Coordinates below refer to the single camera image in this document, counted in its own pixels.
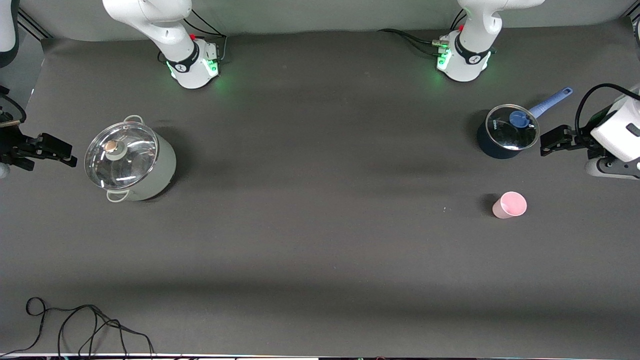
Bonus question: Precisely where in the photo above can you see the grey-green cooking pot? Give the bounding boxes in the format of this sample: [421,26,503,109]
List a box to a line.
[84,115,177,203]

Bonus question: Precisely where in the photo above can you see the dark blue saucepan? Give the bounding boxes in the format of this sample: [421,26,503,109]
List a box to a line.
[476,87,574,160]

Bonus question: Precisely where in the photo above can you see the thin black cable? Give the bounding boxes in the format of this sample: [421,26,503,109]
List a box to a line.
[57,304,127,359]
[0,297,155,359]

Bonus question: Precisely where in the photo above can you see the glass lid with blue knob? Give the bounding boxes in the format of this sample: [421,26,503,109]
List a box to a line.
[485,104,540,151]

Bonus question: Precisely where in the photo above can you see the dark grey table mat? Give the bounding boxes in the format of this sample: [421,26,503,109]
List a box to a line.
[0,17,640,359]

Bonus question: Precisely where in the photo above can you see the light table edge rail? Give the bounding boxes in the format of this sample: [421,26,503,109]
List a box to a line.
[0,353,321,360]

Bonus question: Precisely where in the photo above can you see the pink plastic cup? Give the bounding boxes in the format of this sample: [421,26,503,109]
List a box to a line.
[492,191,528,220]

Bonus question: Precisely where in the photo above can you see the glass lid with wooden knob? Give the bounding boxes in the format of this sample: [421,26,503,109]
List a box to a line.
[84,121,159,191]

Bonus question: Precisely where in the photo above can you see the black arm base cable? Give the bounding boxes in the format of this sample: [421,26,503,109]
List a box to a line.
[181,9,229,64]
[377,7,468,57]

